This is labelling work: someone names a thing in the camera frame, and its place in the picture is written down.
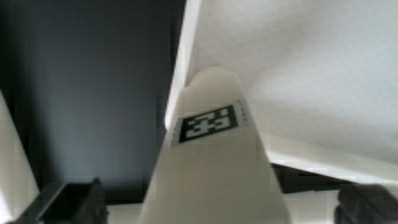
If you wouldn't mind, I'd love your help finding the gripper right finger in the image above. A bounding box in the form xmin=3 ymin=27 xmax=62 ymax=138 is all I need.
xmin=334 ymin=184 xmax=398 ymax=224

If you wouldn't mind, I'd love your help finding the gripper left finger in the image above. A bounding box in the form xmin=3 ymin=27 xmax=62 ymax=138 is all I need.
xmin=14 ymin=179 xmax=106 ymax=224

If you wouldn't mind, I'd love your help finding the white leg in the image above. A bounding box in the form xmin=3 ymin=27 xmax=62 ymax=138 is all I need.
xmin=138 ymin=67 xmax=291 ymax=224

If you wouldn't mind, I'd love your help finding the white desk tabletop tray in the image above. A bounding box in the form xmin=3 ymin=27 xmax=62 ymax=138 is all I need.
xmin=170 ymin=0 xmax=398 ymax=183

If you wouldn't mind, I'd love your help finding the white U-shaped fence frame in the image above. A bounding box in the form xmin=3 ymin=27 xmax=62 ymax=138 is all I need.
xmin=0 ymin=89 xmax=398 ymax=224

